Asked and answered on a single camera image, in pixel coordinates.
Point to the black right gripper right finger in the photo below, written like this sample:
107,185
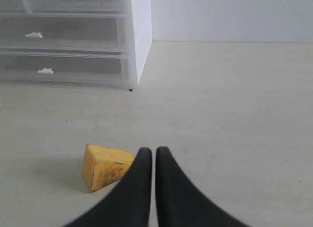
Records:
178,201

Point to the white plastic drawer cabinet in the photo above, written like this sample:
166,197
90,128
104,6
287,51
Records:
135,21

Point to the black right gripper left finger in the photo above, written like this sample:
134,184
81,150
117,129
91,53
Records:
128,204

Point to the clear middle wide drawer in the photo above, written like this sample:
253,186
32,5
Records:
65,33

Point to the yellow cheese wedge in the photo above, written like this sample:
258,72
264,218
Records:
103,166

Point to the clear wide drawer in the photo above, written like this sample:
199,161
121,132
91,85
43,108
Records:
70,68
65,33

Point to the clear bottom wide drawer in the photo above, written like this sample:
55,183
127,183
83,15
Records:
70,68

